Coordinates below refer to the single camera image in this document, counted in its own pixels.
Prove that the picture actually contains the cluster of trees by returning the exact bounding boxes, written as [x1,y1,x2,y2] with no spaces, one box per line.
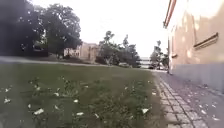
[95,30,142,69]

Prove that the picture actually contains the beige distant building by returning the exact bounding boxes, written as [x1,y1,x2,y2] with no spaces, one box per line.
[63,41,101,62]

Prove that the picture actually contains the pale distant building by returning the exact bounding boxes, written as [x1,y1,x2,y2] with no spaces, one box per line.
[139,56,153,70]

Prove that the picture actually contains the grass lawn with leaves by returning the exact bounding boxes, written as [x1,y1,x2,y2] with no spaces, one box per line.
[0,61,168,128]

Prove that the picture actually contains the trees beside pale building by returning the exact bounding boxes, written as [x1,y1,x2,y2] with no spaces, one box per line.
[149,40,170,70]

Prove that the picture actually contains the grey path behind lawn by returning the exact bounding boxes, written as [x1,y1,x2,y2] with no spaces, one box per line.
[0,55,111,68]

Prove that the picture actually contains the large dark tree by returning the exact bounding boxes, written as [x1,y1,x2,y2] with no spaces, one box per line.
[0,0,83,58]

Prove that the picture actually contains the grey stone paved path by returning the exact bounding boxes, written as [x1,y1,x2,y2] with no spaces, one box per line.
[153,70,224,128]

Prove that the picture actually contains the yellow plastered building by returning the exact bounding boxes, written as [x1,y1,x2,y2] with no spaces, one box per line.
[162,0,224,94]

